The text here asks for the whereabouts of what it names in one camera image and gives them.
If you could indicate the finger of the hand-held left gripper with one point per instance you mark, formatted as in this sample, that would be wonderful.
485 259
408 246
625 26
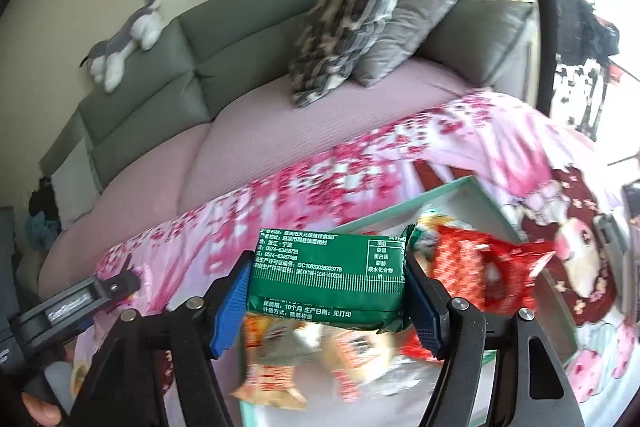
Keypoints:
117 284

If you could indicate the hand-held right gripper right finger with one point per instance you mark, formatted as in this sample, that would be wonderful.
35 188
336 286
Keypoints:
425 312

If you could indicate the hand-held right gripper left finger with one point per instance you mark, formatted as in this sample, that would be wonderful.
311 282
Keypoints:
227 307

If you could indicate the red snack packet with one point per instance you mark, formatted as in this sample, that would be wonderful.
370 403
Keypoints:
470 262

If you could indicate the cream bun clear packet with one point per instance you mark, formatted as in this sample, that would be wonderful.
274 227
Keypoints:
355 352

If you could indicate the orange snack packet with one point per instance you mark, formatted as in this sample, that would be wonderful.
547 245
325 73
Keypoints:
270 382

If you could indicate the dark green snack packet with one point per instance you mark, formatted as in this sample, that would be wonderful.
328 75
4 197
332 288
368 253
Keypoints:
325 277

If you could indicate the teal shallow cardboard box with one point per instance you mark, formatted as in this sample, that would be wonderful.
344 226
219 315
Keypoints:
460 207

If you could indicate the person's left hand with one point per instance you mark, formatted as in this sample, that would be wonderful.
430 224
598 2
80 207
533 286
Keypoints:
42 412

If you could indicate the dark cloth pile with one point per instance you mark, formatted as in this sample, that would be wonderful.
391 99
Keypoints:
45 217

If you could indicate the white cushion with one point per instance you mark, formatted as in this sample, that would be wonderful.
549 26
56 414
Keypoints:
72 187

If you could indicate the pink printed blanket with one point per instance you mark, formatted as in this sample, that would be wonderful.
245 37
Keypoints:
350 177

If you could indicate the pink bed sheet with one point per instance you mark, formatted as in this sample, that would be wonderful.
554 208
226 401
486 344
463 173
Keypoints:
275 132

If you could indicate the grey white plush toy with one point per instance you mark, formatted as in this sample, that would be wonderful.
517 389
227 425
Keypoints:
125 42

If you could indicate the grey sofa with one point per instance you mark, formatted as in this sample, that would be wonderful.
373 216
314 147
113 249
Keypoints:
225 37

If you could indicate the grey pillow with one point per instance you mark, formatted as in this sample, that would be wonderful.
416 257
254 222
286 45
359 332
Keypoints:
410 27

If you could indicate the black white patterned pillow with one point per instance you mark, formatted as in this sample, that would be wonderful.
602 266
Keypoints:
345 27

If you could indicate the black metal rack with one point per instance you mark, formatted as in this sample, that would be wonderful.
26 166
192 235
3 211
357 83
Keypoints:
585 42

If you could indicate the black window frame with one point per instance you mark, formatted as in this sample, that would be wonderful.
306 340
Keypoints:
537 7

